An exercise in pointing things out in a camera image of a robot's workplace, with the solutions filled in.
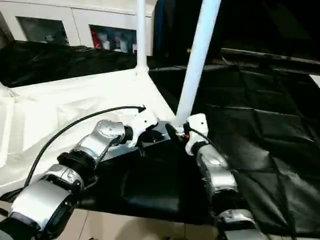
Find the white plastic table leg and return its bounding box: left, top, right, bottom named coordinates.
left=174, top=0, right=222, bottom=131
left=136, top=0, right=150, bottom=76

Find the white plastic table top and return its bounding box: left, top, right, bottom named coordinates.
left=0, top=67, right=178, bottom=197

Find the white blue carton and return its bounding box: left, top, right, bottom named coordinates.
left=116, top=34, right=131, bottom=53

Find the dark blue hanging cloth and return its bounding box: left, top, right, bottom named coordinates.
left=154, top=0, right=176, bottom=57

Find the black metal rod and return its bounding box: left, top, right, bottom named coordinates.
left=221, top=48, right=320, bottom=63

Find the white flat panel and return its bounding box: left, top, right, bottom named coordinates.
left=309, top=74, right=320, bottom=88

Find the white glass-door cabinet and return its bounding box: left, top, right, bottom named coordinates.
left=0, top=0, right=155, bottom=56

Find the grey curtain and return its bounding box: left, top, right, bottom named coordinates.
left=0, top=12, right=13, bottom=43

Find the black left wrist camera cable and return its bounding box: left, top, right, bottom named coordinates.
left=23, top=104, right=147, bottom=188

